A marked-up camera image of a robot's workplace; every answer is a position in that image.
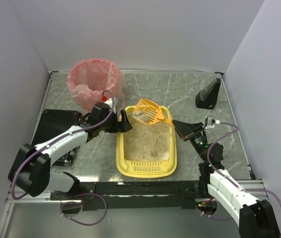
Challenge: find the pink lined waste basket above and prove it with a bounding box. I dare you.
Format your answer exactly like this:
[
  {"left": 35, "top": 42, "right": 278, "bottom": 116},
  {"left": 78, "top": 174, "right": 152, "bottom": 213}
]
[{"left": 67, "top": 59, "right": 124, "bottom": 113}]

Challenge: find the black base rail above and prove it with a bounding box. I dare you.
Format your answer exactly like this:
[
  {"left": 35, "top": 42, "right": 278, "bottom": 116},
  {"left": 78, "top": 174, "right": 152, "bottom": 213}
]
[{"left": 50, "top": 180, "right": 211, "bottom": 211}]

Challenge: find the yellow litter box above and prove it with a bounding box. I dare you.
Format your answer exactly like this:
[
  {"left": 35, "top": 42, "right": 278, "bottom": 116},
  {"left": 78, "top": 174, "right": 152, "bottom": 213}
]
[{"left": 116, "top": 106, "right": 177, "bottom": 179}]

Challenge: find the black triangular scoop holder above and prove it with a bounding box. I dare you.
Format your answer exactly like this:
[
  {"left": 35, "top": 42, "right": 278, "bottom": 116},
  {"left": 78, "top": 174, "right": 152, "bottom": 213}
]
[{"left": 195, "top": 78, "right": 221, "bottom": 110}]

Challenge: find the litter clump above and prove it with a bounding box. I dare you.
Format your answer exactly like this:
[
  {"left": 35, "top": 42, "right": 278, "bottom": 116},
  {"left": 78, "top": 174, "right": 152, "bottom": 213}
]
[
  {"left": 133, "top": 110, "right": 143, "bottom": 117},
  {"left": 150, "top": 151, "right": 159, "bottom": 160},
  {"left": 140, "top": 115, "right": 150, "bottom": 123}
]

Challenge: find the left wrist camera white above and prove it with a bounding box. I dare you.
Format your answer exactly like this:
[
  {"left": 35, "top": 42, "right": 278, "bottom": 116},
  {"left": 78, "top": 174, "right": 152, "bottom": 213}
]
[{"left": 104, "top": 97, "right": 119, "bottom": 113}]

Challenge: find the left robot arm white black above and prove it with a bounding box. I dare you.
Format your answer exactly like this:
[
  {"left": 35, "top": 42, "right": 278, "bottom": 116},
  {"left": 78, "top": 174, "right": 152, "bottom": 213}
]
[{"left": 8, "top": 101, "right": 133, "bottom": 197}]

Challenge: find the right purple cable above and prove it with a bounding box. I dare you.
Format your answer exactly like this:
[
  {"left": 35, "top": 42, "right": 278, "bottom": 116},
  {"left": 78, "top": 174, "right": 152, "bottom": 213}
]
[{"left": 206, "top": 120, "right": 281, "bottom": 238}]

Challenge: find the orange litter scoop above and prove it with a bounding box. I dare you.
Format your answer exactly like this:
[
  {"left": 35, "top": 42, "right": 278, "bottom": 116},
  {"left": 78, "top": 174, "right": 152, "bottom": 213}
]
[{"left": 133, "top": 99, "right": 174, "bottom": 127}]

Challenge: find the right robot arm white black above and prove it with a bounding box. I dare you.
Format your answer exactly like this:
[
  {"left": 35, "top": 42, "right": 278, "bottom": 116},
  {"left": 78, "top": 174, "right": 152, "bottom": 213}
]
[{"left": 172, "top": 118, "right": 281, "bottom": 238}]

